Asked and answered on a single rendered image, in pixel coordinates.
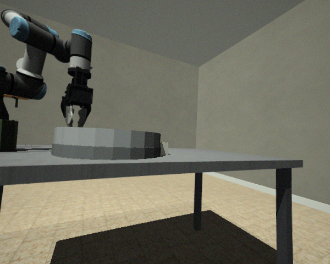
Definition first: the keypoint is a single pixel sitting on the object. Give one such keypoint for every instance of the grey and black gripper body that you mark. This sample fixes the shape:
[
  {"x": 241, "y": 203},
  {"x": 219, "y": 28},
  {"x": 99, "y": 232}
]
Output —
[{"x": 77, "y": 93}]

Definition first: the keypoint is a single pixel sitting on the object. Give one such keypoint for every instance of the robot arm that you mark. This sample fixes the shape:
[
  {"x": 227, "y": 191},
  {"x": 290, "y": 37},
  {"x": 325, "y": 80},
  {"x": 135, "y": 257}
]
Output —
[{"x": 40, "y": 40}]

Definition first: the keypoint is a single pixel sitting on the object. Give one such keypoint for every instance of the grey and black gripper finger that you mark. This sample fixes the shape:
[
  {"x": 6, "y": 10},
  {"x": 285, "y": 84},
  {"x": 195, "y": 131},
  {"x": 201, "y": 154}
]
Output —
[
  {"x": 85, "y": 111},
  {"x": 67, "y": 111}
]

